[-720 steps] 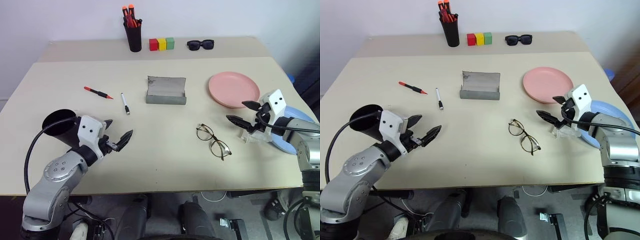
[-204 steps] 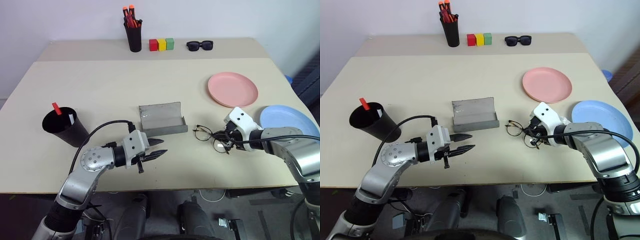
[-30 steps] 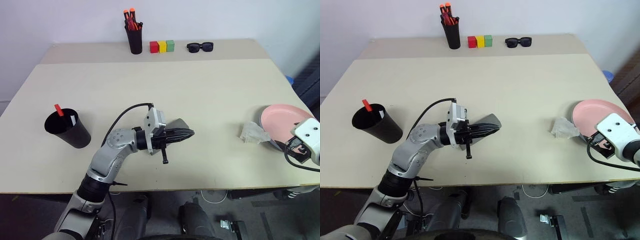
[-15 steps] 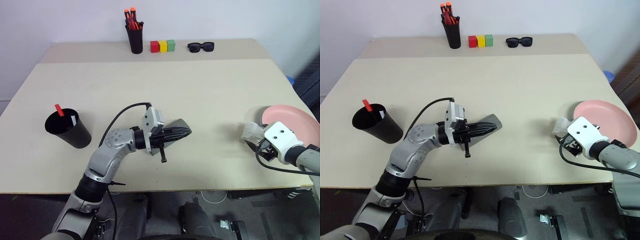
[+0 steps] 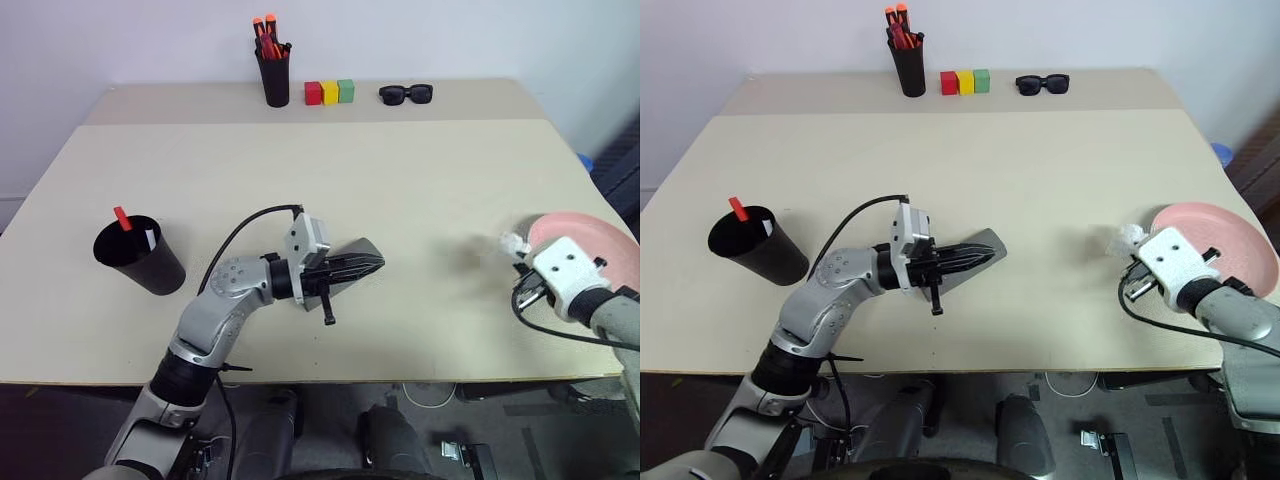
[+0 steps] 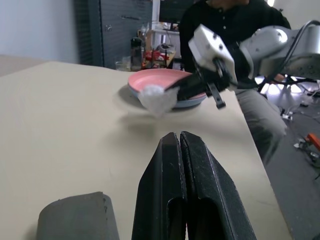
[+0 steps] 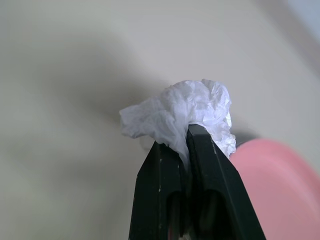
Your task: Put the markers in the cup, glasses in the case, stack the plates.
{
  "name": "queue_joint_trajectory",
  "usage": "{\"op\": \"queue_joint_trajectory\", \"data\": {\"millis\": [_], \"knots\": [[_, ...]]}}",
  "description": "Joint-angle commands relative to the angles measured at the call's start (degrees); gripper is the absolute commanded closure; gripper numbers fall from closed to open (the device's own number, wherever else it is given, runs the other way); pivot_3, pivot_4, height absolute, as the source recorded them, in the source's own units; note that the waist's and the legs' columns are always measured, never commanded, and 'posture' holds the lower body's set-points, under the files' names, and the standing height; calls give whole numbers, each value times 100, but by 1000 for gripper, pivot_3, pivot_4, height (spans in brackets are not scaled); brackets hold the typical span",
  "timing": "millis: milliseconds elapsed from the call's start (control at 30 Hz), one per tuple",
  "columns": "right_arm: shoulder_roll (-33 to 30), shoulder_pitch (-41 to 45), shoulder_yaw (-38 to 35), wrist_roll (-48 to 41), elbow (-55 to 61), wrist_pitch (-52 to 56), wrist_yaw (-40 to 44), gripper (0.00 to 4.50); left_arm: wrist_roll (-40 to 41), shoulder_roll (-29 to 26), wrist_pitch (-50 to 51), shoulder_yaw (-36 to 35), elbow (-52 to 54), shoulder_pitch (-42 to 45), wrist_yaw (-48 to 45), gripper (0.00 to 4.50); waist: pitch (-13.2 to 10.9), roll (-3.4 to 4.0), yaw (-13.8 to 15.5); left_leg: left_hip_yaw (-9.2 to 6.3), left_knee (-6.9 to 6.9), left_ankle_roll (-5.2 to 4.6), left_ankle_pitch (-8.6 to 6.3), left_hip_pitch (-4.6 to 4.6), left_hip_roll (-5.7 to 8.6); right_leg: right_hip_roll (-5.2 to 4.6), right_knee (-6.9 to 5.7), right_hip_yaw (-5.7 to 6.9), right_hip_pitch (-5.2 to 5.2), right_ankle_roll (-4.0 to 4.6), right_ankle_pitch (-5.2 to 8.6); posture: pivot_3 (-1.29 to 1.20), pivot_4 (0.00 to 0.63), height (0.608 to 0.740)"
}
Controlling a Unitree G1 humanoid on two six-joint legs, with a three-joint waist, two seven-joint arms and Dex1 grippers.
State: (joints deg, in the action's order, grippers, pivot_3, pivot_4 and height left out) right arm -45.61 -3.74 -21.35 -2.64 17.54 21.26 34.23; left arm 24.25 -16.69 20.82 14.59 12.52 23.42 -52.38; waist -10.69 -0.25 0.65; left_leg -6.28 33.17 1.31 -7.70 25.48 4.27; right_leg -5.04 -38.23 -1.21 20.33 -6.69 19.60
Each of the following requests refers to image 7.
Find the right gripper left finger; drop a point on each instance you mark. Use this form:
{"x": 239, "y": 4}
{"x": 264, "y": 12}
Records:
{"x": 157, "y": 195}

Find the white tissue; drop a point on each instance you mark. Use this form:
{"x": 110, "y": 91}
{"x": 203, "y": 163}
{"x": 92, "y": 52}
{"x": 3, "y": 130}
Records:
{"x": 187, "y": 105}

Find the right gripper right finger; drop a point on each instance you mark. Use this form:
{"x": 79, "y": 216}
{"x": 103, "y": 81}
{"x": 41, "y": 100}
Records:
{"x": 215, "y": 195}

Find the pink plate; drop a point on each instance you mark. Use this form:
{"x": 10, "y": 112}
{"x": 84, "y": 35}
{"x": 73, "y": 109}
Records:
{"x": 275, "y": 187}

